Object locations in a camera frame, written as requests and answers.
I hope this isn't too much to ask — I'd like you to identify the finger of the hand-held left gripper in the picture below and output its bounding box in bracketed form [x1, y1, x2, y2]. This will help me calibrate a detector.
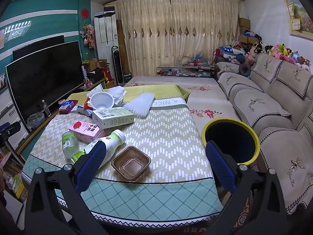
[0, 121, 21, 137]

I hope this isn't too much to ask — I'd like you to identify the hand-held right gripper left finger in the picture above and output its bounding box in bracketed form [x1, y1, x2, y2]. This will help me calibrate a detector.
[26, 141, 109, 235]

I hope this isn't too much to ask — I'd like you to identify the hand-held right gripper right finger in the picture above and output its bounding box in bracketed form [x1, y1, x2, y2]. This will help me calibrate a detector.
[205, 141, 288, 235]

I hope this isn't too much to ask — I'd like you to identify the yellow rimmed black bin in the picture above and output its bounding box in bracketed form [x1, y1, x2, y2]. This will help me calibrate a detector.
[201, 118, 260, 165]

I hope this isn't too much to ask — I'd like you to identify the clear green label bottle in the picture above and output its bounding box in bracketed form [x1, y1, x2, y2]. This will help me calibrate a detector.
[62, 131, 80, 159]

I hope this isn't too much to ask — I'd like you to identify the white green yogurt bottle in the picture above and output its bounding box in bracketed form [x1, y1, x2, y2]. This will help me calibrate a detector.
[71, 129, 126, 169]

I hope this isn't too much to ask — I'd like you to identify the pink milk carton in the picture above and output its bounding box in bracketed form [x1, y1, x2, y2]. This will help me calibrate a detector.
[68, 121, 105, 144]

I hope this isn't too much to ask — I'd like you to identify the brown plastic tray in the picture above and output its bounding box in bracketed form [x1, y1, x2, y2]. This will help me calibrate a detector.
[111, 146, 151, 182]

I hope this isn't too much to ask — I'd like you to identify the white cardboard box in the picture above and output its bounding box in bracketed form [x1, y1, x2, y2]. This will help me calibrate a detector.
[92, 107, 135, 129]

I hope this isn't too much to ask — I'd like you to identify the white blue plastic bag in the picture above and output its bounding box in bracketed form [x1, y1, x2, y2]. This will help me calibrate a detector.
[73, 105, 94, 117]

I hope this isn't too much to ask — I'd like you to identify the white plastic bowl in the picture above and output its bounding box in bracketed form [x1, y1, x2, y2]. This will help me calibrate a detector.
[90, 92, 115, 110]

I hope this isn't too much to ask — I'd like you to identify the white foam net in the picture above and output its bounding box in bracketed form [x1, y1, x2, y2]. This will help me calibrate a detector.
[106, 86, 128, 104]
[122, 92, 156, 116]

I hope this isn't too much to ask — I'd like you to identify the white drawer cabinet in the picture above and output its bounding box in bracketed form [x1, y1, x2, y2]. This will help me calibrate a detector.
[0, 87, 30, 150]

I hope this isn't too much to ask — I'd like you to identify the glass ashtray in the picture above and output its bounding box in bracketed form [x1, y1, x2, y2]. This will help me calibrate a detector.
[26, 112, 46, 129]

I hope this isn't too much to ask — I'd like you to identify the clear water bottle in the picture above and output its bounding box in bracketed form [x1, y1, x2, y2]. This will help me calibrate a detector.
[41, 100, 51, 117]

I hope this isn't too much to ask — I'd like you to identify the shelf of books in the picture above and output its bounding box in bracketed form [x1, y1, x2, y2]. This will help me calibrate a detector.
[0, 147, 28, 201]

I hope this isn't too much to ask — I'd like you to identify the red flat packet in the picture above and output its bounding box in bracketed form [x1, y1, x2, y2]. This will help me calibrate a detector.
[59, 99, 79, 115]

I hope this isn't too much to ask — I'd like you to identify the large black television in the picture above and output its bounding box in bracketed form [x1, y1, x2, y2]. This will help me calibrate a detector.
[5, 41, 85, 128]

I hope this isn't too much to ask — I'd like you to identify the chevron patterned tablecloth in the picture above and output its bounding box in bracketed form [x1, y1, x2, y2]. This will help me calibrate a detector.
[22, 84, 224, 222]

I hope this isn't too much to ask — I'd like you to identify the small blue red box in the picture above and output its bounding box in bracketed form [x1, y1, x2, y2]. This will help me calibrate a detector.
[60, 99, 78, 112]

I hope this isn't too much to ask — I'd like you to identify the beige sofa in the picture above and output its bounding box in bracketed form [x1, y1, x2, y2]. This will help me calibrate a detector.
[215, 52, 313, 216]

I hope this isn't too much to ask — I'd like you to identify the small black television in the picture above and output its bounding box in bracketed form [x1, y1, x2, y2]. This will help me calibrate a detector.
[13, 35, 64, 60]

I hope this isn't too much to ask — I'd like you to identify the cluttered glass coffee table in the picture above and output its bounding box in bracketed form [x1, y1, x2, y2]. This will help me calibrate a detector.
[156, 66, 216, 77]

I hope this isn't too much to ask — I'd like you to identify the open cardboard box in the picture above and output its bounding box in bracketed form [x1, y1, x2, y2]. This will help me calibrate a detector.
[84, 58, 108, 84]

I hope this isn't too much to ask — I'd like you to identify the black tower fan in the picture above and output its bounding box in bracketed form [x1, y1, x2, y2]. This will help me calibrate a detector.
[111, 45, 124, 85]

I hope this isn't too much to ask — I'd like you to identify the blue star pillow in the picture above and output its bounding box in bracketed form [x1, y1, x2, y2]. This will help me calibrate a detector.
[220, 45, 245, 57]

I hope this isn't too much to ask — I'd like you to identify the artificial flower decoration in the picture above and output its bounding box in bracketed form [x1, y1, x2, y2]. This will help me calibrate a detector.
[80, 22, 95, 49]

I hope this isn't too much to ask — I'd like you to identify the pile of plush toys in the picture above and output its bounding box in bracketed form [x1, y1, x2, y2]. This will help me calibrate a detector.
[245, 42, 312, 72]

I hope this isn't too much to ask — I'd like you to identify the white tower air conditioner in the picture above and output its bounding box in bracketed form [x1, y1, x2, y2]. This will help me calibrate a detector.
[94, 13, 119, 65]

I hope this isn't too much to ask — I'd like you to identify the stack of cardboard boxes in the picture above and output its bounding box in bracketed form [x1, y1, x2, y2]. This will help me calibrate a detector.
[238, 17, 251, 44]

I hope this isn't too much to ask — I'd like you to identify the beige curtain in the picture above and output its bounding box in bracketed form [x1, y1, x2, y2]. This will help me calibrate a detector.
[108, 0, 241, 79]

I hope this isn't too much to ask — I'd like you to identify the framed flower painting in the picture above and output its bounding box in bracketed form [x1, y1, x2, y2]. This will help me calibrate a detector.
[282, 0, 313, 38]

